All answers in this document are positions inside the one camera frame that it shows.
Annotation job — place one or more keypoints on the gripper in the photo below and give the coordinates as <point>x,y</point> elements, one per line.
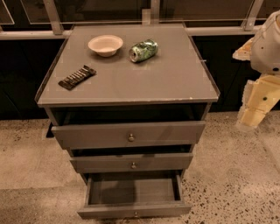
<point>266,52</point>

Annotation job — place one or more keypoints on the grey bottom drawer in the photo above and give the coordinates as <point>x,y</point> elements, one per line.
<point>134,194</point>

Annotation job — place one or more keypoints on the grey drawer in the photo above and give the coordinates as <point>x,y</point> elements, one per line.
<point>134,194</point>
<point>119,135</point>
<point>132,163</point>

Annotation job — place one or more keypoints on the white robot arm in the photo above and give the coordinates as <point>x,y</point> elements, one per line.
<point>263,52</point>

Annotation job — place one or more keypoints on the grey middle drawer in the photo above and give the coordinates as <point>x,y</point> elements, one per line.
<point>132,163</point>

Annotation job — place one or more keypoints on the grey wooden drawer cabinet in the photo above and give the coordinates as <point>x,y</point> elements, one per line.
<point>172,86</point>

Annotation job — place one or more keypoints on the grey top drawer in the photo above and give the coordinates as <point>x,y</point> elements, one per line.
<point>119,135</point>

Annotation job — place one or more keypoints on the green crushed soda can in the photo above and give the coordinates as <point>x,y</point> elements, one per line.
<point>143,50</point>

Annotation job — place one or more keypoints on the white paper bowl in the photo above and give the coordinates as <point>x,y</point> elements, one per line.
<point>105,45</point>

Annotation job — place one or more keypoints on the dark snack bar wrapper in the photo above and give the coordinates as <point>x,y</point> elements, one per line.
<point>76,78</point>

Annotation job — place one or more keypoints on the metal window railing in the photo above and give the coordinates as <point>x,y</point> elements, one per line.
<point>54,19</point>

